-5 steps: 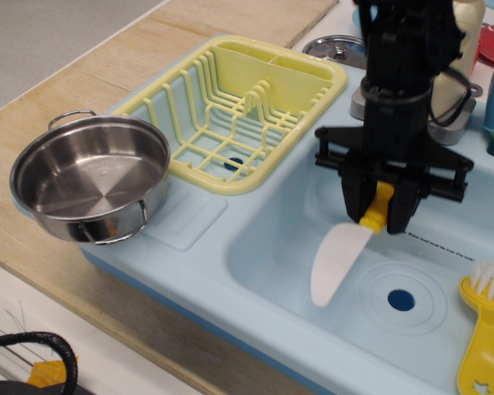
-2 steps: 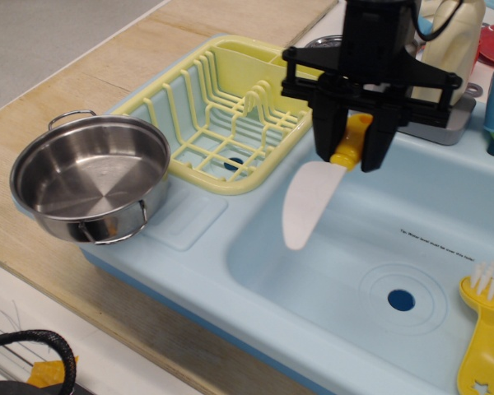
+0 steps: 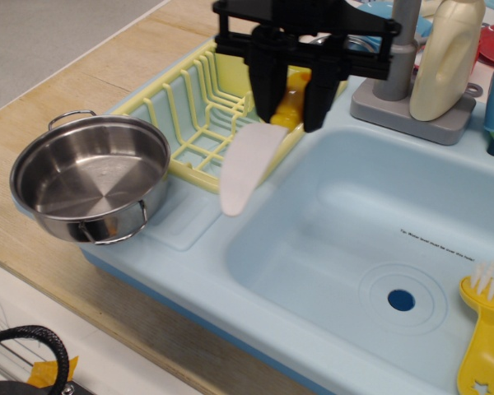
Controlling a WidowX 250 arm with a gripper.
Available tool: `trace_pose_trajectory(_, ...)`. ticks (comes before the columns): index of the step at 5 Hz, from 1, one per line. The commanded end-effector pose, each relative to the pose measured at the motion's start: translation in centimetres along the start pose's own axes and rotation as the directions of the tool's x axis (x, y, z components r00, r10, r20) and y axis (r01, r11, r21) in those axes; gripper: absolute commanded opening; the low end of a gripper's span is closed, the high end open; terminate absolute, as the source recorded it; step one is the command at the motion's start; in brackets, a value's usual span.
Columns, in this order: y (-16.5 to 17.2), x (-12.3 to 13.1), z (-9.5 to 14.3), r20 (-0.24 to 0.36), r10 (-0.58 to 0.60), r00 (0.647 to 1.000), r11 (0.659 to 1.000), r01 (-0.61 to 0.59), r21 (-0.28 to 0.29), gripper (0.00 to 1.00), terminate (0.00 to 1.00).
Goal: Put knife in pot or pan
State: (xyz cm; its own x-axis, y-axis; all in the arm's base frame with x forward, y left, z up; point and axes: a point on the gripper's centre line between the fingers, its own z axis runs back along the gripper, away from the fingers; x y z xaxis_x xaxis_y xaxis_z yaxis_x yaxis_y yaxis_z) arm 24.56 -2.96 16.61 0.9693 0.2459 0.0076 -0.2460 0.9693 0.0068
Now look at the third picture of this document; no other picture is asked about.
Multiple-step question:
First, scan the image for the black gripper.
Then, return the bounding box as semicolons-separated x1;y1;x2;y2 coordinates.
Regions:
212;1;401;132

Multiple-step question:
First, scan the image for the yellow handled toy knife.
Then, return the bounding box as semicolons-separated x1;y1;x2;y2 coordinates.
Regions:
219;72;311;216

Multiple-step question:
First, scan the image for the silver pot lid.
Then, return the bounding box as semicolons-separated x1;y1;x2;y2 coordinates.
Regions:
299;33;377;58

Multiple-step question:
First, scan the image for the stainless steel pot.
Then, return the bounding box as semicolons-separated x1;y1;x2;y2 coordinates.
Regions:
9;110;170;245

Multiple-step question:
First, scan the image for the teal plastic plate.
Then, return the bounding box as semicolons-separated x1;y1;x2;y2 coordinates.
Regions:
354;1;432;53

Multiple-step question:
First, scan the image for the grey toy faucet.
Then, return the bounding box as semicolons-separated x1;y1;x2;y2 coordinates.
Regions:
350;1;476;146

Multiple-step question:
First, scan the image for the cream detergent bottle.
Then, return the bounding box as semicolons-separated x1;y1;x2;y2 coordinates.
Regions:
409;0;486;121

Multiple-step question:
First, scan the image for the light blue toy sink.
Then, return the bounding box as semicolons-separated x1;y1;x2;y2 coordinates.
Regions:
14;32;494;395

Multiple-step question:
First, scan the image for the yellow dish brush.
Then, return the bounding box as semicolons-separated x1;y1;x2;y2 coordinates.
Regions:
456;263;494;394

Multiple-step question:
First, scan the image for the wooden board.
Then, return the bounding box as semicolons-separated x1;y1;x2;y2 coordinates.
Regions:
0;0;339;395

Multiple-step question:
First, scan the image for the orange tape piece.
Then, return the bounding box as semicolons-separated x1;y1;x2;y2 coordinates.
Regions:
26;355;79;388

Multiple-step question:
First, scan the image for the grey ring washer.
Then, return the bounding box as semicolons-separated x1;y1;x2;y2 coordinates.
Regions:
465;82;483;98

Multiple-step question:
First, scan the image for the black braided cable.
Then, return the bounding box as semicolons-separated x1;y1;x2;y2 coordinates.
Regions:
0;324;71;395

